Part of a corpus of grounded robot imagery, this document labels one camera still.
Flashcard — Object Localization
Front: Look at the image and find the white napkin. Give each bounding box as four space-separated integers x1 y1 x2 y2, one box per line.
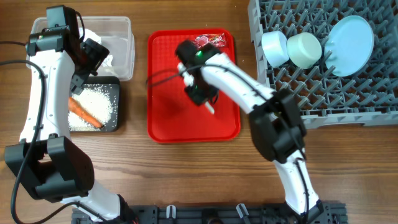
79 27 113 67

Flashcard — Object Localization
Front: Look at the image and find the white spoon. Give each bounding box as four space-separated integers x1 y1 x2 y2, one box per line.
205 102 215 114

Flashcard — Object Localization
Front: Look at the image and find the white rice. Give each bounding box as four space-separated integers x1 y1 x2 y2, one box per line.
68 84 119 132

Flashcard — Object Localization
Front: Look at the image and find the red candy wrapper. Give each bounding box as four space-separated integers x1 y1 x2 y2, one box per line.
193 33 227 47

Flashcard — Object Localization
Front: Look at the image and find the orange carrot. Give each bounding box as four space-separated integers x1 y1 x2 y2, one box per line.
68 97 103 129

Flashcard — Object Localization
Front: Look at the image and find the light blue bowl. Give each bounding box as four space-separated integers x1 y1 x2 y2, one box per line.
261 31 290 67

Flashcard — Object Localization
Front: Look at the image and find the green bowl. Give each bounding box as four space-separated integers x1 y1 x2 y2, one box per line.
287 32 322 69

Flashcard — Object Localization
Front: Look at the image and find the light blue plate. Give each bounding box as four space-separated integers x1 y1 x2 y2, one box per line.
324 16 374 77

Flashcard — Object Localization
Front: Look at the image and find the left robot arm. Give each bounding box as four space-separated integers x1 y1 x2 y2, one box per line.
4 26 139 223

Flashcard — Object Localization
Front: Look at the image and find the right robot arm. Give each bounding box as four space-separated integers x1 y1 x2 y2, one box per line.
175 40 322 223

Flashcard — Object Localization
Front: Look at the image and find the grey dishwasher rack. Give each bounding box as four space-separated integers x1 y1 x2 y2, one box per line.
248 0 397 129

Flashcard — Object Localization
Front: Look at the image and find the clear plastic bin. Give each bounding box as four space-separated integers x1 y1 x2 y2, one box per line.
25 16 136 82

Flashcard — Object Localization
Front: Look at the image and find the black tray bin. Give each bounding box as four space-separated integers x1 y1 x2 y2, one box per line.
68 76 121 132

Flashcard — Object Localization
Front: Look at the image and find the red serving tray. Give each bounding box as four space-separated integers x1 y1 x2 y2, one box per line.
147 28 241 144

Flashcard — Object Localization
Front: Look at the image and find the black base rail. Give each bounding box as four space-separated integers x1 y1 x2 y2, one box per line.
71 203 346 224

